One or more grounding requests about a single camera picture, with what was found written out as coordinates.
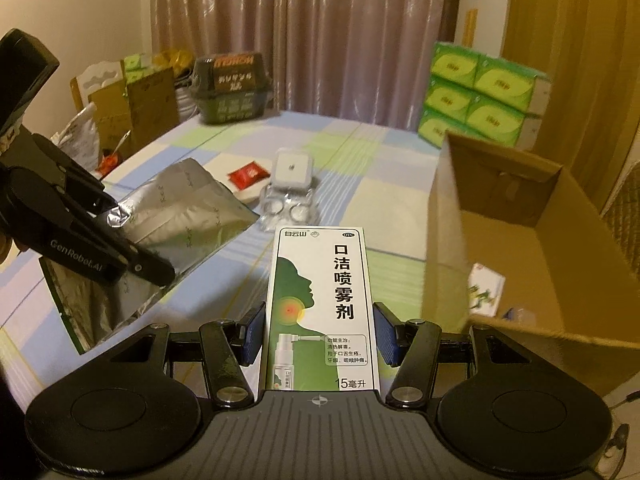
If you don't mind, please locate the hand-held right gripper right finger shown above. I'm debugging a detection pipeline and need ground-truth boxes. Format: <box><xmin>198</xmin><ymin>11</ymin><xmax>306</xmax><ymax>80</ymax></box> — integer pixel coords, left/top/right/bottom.
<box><xmin>372</xmin><ymin>301</ymin><xmax>531</xmax><ymax>409</ymax></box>

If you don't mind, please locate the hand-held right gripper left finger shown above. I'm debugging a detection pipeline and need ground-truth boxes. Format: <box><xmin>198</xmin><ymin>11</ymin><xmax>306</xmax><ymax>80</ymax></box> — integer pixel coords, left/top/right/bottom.
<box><xmin>107</xmin><ymin>301</ymin><xmax>266</xmax><ymax>409</ymax></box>

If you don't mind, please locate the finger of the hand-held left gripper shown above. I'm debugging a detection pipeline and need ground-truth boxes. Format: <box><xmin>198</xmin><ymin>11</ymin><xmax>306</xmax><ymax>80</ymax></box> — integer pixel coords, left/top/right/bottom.
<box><xmin>19</xmin><ymin>209</ymin><xmax>177</xmax><ymax>286</ymax></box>
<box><xmin>14</xmin><ymin>132</ymin><xmax>121</xmax><ymax>216</ymax></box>

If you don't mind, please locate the white green spray box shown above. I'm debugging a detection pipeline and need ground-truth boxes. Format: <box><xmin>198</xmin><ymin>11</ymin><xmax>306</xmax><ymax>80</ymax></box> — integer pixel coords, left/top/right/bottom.
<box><xmin>258</xmin><ymin>226</ymin><xmax>382</xmax><ymax>395</ymax></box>

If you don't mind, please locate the cardboard box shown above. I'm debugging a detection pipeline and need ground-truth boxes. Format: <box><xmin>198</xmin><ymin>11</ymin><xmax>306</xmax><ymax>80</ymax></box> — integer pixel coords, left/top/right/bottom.
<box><xmin>422</xmin><ymin>129</ymin><xmax>640</xmax><ymax>399</ymax></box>

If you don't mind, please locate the silver foil bag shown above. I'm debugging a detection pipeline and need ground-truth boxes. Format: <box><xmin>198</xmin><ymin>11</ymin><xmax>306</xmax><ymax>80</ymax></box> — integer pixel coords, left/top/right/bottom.
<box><xmin>39</xmin><ymin>157</ymin><xmax>261</xmax><ymax>354</ymax></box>

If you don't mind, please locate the red snack packet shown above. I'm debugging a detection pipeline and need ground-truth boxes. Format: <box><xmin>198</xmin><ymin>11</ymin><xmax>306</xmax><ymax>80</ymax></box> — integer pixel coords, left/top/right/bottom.
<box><xmin>227</xmin><ymin>162</ymin><xmax>271</xmax><ymax>191</ymax></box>

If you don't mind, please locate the white square night light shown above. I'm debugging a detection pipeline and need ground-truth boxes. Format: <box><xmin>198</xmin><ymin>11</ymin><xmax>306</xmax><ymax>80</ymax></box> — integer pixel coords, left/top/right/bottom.
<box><xmin>271</xmin><ymin>148</ymin><xmax>316</xmax><ymax>189</ymax></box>

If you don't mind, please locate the white plastic bag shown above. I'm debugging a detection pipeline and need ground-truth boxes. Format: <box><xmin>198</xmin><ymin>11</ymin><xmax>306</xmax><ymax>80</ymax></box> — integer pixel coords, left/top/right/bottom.
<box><xmin>57</xmin><ymin>104</ymin><xmax>101</xmax><ymax>171</ymax></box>

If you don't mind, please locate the white wooden chair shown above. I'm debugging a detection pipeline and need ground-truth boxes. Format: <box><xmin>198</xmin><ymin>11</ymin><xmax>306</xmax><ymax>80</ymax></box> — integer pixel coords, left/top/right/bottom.
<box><xmin>68</xmin><ymin>58</ymin><xmax>126</xmax><ymax>111</ymax></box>

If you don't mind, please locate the brown cardboard carton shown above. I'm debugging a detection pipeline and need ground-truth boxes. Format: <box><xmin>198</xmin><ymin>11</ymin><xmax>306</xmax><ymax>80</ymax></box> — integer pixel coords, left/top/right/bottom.
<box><xmin>89</xmin><ymin>67</ymin><xmax>181</xmax><ymax>161</ymax></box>

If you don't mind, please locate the long white medicine box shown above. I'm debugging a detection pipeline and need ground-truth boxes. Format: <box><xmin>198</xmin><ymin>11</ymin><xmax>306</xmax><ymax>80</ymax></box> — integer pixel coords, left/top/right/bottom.
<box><xmin>467</xmin><ymin>262</ymin><xmax>506</xmax><ymax>319</ymax></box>

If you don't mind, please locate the clear plastic hook pack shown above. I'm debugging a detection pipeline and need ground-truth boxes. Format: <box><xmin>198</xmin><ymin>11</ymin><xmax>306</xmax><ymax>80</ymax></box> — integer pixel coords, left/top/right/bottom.
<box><xmin>257</xmin><ymin>182</ymin><xmax>319</xmax><ymax>234</ymax></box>

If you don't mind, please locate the dark ribbed bin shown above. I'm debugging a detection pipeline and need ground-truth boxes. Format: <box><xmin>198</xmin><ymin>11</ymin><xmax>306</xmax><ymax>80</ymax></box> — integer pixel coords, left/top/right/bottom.
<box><xmin>174</xmin><ymin>72</ymin><xmax>196</xmax><ymax>121</ymax></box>

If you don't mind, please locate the yellow plastic bag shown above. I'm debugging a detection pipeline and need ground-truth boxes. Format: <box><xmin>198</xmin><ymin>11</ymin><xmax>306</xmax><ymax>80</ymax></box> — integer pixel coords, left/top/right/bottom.
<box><xmin>152</xmin><ymin>48</ymin><xmax>196</xmax><ymax>74</ymax></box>

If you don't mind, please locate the dark green plastic basket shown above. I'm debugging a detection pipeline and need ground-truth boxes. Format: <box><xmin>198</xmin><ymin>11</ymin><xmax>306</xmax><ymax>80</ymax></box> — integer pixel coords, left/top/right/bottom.
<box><xmin>188</xmin><ymin>77</ymin><xmax>275</xmax><ymax>126</ymax></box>

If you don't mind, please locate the dark box orange label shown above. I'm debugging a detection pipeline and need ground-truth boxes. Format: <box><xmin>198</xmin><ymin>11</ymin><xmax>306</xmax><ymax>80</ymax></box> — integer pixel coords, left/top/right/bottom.
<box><xmin>193</xmin><ymin>51</ymin><xmax>266</xmax><ymax>104</ymax></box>

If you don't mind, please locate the stack of green tissue packs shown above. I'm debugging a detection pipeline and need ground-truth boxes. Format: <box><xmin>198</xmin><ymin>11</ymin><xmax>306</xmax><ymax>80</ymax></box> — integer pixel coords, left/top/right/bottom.
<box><xmin>417</xmin><ymin>41</ymin><xmax>555</xmax><ymax>151</ymax></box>

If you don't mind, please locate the shiny pink curtain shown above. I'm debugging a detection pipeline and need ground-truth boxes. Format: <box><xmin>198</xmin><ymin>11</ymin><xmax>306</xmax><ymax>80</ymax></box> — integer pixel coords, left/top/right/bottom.
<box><xmin>149</xmin><ymin>0</ymin><xmax>464</xmax><ymax>129</ymax></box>

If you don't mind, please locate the wooden door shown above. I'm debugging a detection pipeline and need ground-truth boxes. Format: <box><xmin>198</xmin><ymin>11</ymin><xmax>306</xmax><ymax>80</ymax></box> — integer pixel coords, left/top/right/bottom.
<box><xmin>499</xmin><ymin>0</ymin><xmax>640</xmax><ymax>171</ymax></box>

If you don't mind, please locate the orange handled screwdriver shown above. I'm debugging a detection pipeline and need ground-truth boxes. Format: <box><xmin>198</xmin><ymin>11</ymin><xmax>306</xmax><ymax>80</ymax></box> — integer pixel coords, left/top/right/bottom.
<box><xmin>99</xmin><ymin>132</ymin><xmax>134</xmax><ymax>176</ymax></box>

